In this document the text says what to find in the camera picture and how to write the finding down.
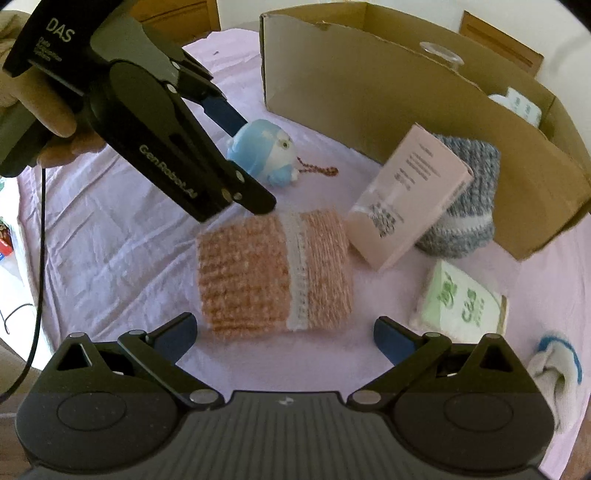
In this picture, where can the pink carton box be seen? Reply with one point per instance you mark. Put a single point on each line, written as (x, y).
(415, 194)

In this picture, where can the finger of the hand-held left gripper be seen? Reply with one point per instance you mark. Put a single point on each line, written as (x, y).
(226, 115)
(249, 194)

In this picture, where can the brown cardboard box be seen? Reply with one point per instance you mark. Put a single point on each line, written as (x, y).
(369, 92)

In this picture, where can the green tissue packet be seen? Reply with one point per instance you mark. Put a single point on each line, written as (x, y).
(457, 300)

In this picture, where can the small white sock roll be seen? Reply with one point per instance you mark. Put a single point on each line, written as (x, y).
(554, 383)

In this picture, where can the person's left hand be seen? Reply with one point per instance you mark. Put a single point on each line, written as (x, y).
(57, 113)

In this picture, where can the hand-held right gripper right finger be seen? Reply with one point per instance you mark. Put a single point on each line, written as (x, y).
(392, 340)

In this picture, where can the pink knitted sleeve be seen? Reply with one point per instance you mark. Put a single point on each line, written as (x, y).
(249, 277)

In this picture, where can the grey knitted sleeve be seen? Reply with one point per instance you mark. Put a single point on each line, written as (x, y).
(475, 184)

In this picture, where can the colourful snack packet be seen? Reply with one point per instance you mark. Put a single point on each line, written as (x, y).
(4, 240)

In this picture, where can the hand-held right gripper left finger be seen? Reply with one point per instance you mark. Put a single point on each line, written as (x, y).
(178, 336)

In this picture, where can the pink tablecloth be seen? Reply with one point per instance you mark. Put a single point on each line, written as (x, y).
(115, 258)

